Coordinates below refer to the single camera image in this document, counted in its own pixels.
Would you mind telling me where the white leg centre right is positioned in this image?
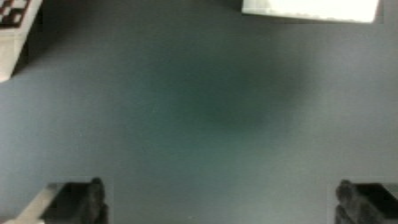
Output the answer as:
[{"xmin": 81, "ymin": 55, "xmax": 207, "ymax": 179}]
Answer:
[{"xmin": 0, "ymin": 0, "xmax": 42, "ymax": 83}]

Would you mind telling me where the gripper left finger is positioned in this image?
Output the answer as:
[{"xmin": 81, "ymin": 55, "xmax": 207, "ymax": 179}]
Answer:
[{"xmin": 14, "ymin": 177, "xmax": 111, "ymax": 224}]

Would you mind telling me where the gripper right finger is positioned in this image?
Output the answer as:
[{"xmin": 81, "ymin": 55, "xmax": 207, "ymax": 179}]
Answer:
[{"xmin": 333, "ymin": 180, "xmax": 398, "ymax": 224}]

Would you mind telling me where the white marker tag sheet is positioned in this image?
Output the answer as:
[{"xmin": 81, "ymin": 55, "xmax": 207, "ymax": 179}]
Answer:
[{"xmin": 241, "ymin": 0, "xmax": 380, "ymax": 23}]

